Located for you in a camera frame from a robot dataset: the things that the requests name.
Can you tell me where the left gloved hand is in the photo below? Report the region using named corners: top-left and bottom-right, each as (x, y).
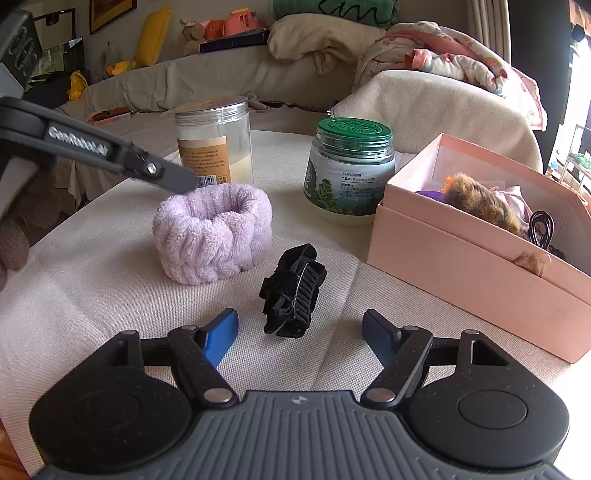
top-left (1, 167), bottom-right (61, 289)

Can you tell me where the orange plush toy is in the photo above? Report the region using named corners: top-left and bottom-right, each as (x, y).
top-left (204, 8), bottom-right (263, 41)

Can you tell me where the cream blanket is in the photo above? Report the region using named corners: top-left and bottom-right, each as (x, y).
top-left (267, 13), bottom-right (386, 76)

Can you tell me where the green cushion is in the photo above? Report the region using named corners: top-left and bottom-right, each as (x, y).
top-left (267, 0), bottom-right (398, 29)

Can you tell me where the clear jar silver lid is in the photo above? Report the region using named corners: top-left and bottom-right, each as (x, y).
top-left (174, 96), bottom-right (253, 187)

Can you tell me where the brown teddy bear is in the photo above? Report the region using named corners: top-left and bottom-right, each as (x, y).
top-left (179, 19), bottom-right (205, 56)

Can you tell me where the brown furry scrunchie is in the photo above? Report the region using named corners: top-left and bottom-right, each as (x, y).
top-left (441, 173), bottom-right (555, 251)

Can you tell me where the floral pink blanket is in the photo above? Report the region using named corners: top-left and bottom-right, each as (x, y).
top-left (353, 21), bottom-right (547, 131)

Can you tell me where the yellow plush toy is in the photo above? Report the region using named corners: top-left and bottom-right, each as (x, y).
top-left (105, 5), bottom-right (172, 77)

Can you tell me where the white jar green lid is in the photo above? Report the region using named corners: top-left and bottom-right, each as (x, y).
top-left (304, 117), bottom-right (396, 225)

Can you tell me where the pink cardboard box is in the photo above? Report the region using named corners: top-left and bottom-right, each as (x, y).
top-left (367, 134), bottom-right (590, 363)

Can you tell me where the beige sofa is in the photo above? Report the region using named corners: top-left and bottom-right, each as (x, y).
top-left (55, 43), bottom-right (546, 204)

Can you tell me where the black hair claw clip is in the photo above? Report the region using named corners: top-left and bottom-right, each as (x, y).
top-left (259, 243), bottom-right (328, 339)

